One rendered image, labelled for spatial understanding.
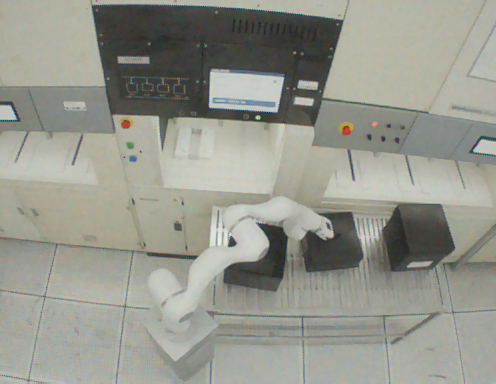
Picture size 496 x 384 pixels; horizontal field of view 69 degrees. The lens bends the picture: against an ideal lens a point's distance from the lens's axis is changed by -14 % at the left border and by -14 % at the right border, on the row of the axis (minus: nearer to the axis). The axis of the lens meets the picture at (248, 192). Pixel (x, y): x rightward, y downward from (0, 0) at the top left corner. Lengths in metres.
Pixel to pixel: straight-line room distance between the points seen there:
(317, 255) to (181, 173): 0.84
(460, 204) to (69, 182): 2.29
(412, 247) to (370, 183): 0.50
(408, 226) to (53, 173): 1.95
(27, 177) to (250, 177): 1.28
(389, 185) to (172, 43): 1.50
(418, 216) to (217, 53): 1.32
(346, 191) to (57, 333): 2.07
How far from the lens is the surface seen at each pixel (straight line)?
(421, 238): 2.16
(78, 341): 2.88
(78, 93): 1.80
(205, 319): 2.00
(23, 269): 3.21
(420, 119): 1.89
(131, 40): 1.57
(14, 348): 3.03
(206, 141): 2.36
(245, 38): 1.51
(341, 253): 2.13
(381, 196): 2.39
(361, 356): 2.91
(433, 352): 3.15
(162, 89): 1.69
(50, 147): 2.58
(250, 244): 1.51
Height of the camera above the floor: 2.68
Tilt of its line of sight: 55 degrees down
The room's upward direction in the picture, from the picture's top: 9 degrees clockwise
